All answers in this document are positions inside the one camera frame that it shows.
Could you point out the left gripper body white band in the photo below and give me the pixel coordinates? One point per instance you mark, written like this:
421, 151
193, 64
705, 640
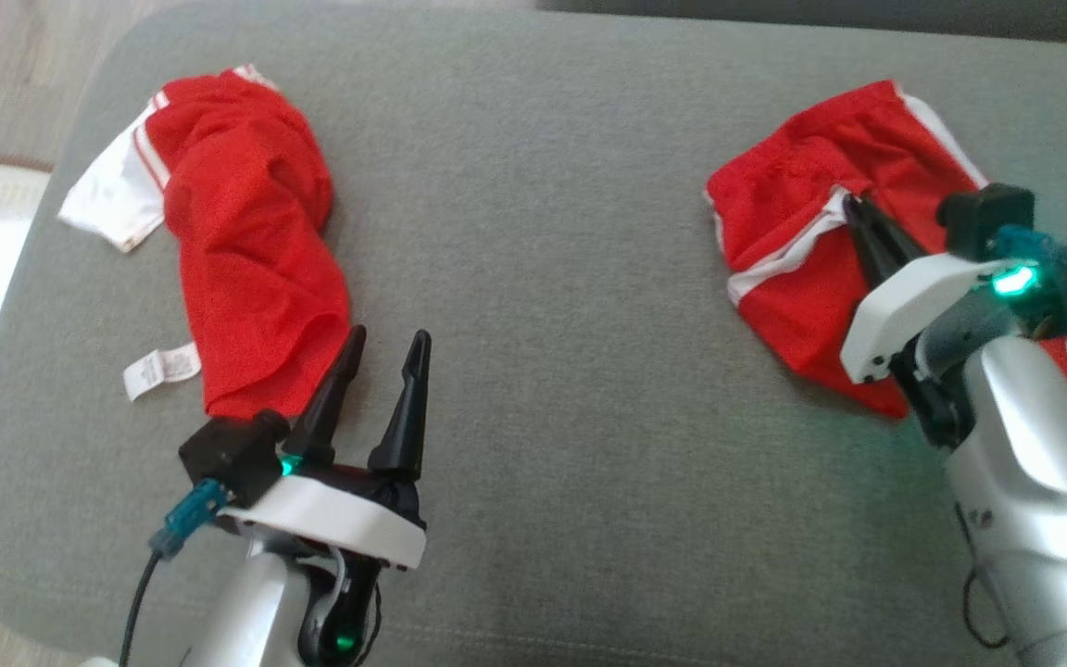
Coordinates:
330, 519

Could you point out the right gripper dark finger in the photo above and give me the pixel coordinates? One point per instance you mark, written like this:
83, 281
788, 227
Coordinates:
872, 245
899, 239

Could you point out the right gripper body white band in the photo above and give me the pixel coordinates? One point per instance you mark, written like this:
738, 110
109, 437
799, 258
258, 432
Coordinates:
913, 306

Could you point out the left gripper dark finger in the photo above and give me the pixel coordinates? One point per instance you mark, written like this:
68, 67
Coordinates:
330, 398
404, 417

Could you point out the red shorts white stripe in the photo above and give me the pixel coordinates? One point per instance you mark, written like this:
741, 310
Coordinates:
802, 204

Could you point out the red Bulls 23 jersey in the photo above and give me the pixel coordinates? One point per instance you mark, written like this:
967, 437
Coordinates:
246, 232

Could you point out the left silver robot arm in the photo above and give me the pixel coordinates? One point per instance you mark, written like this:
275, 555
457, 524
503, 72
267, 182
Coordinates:
256, 611

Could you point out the grey sofa seat cushion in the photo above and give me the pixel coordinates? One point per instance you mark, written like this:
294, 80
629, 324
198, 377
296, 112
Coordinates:
543, 278

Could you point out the grey sofa back cushion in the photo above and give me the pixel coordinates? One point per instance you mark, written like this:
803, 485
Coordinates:
821, 14

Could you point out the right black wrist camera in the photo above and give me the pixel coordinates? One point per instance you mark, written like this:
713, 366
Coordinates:
983, 218

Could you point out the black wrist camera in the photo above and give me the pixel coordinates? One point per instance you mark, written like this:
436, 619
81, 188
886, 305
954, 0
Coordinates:
983, 218
232, 454

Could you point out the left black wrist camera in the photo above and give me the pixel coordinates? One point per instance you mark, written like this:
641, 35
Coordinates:
232, 454

